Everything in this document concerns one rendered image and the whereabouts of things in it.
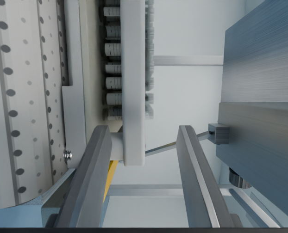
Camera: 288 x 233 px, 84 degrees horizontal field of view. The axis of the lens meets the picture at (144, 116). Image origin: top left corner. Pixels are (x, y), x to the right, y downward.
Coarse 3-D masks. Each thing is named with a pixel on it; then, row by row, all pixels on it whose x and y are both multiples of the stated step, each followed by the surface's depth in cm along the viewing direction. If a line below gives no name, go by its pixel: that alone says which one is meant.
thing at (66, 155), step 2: (64, 146) 14; (64, 148) 14; (64, 150) 14; (64, 152) 14; (66, 152) 14; (68, 152) 14; (70, 152) 14; (64, 154) 14; (66, 154) 14; (68, 154) 14; (70, 154) 14; (64, 156) 14; (66, 156) 14; (68, 156) 14; (70, 156) 14; (64, 158) 14; (66, 158) 14; (68, 158) 14; (70, 158) 14; (64, 160) 14; (66, 160) 14; (66, 162) 14
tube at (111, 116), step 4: (104, 112) 17; (108, 112) 17; (112, 112) 17; (116, 112) 17; (120, 112) 17; (148, 112) 17; (152, 112) 17; (104, 116) 17; (108, 116) 17; (112, 116) 17; (116, 116) 17; (120, 116) 17; (148, 116) 18; (152, 116) 18
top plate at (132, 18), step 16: (128, 0) 12; (144, 0) 13; (128, 16) 12; (144, 16) 13; (128, 32) 13; (144, 32) 13; (128, 48) 13; (144, 48) 13; (128, 64) 13; (144, 64) 13; (128, 80) 13; (144, 80) 13; (128, 96) 13; (144, 96) 14; (128, 112) 14; (144, 112) 14; (128, 128) 14; (144, 128) 14; (128, 144) 14; (144, 144) 14; (128, 160) 14; (144, 160) 14
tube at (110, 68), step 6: (102, 66) 17; (108, 66) 17; (114, 66) 17; (120, 66) 17; (150, 66) 17; (102, 72) 17; (108, 72) 17; (114, 72) 17; (120, 72) 17; (150, 72) 17
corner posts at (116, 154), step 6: (114, 132) 16; (120, 132) 16; (114, 138) 15; (120, 138) 15; (114, 144) 14; (120, 144) 14; (114, 150) 14; (120, 150) 14; (114, 156) 14; (120, 156) 14
